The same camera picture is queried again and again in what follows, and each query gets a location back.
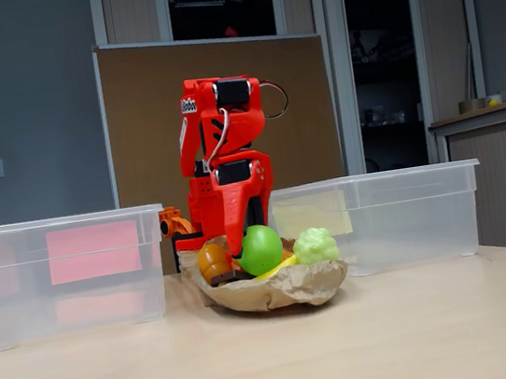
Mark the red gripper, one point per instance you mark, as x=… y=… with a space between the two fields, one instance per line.
x=239 y=198

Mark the green toy apple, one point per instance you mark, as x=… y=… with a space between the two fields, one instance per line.
x=261 y=249

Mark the orange toy croissant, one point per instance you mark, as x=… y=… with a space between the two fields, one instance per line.
x=211 y=261

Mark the light green toy cauliflower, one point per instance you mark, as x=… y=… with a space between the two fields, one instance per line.
x=315 y=246

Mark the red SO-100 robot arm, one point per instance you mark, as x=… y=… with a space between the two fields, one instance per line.
x=225 y=127

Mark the yellow-green paper label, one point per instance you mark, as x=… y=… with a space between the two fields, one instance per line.
x=312 y=211

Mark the clear plastic bin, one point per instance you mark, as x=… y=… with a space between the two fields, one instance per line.
x=8 y=290
x=404 y=225

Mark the pink paper label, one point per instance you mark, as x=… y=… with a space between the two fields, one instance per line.
x=92 y=252

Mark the yellow toy banana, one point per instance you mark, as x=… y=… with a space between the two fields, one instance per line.
x=274 y=271

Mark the wooden base block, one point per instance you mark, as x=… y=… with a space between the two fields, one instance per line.
x=187 y=260

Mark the crumpled brown paper bag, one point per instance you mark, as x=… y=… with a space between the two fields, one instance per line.
x=272 y=290

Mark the brown pinboard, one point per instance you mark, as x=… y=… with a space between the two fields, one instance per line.
x=147 y=143

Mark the grey cabinet with wooden top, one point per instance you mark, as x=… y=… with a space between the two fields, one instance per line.
x=490 y=165

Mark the small yellow object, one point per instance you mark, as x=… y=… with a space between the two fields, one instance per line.
x=493 y=102

